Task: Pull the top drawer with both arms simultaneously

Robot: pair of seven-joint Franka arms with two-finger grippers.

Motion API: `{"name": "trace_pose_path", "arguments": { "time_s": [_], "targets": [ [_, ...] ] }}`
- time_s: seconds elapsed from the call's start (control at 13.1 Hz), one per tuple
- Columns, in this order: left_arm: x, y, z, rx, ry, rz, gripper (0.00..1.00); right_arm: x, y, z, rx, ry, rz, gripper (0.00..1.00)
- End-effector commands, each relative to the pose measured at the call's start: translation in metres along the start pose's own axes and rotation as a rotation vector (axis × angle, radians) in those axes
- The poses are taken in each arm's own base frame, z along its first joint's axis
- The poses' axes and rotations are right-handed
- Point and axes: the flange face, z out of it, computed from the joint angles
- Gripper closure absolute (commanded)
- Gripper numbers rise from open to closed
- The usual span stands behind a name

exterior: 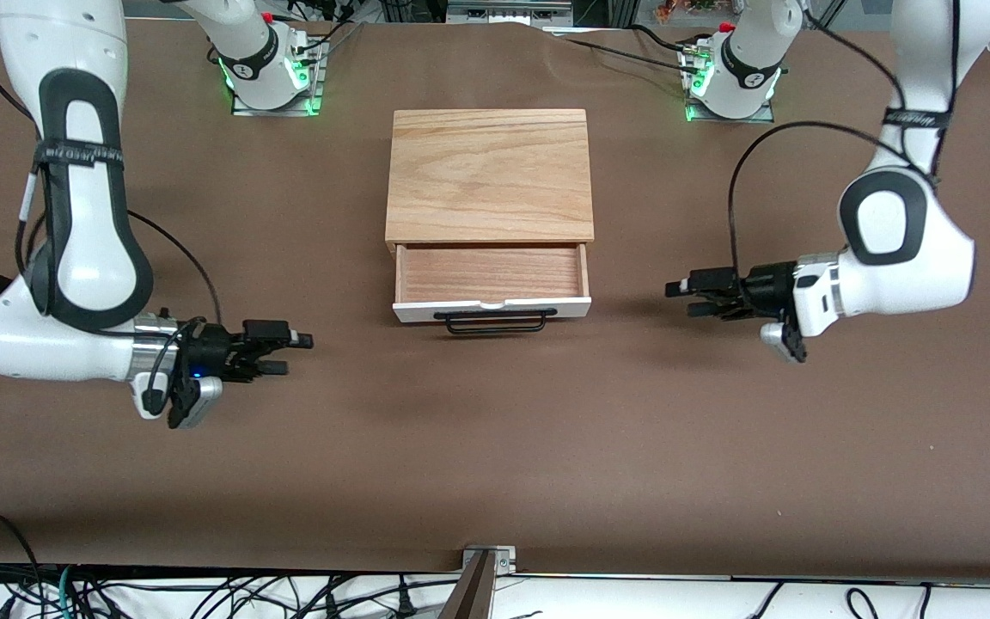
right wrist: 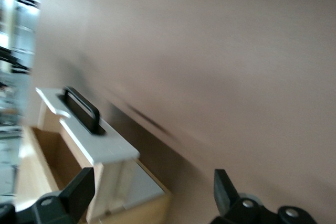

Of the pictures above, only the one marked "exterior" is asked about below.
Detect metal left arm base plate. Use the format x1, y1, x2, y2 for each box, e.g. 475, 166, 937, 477
682, 41, 777, 124

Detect grey electronics box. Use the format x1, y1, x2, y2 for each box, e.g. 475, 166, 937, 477
446, 0, 575, 28

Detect white drawer with black handle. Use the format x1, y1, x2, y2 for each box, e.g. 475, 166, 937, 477
392, 242, 593, 335

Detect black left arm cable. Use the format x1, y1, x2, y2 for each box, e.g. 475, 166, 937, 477
727, 0, 965, 303

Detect long black table cable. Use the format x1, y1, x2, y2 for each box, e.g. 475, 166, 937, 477
547, 31, 692, 68

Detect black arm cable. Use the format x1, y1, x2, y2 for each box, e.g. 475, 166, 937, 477
0, 0, 223, 414
727, 0, 965, 303

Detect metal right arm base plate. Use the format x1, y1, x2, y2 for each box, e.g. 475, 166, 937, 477
230, 41, 325, 116

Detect black base connector cables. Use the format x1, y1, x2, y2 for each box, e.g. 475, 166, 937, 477
287, 0, 369, 65

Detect dark metal mount bar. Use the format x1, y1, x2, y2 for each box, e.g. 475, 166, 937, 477
437, 550, 496, 619

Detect teal floor cable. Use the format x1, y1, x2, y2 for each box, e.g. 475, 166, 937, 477
52, 566, 79, 619

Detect orange background clutter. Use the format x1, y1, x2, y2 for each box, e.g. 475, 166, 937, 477
654, 0, 721, 25

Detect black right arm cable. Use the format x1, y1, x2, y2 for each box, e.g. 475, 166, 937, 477
0, 0, 223, 414

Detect short black table cable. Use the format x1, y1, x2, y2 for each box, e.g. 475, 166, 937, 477
628, 24, 692, 51

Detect light wooden drawer cabinet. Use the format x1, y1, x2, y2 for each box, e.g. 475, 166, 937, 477
384, 107, 596, 255

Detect small metal clamp bracket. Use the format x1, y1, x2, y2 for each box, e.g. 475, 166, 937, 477
461, 543, 518, 578

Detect brown paper table cover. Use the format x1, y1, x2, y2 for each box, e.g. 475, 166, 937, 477
0, 15, 990, 577

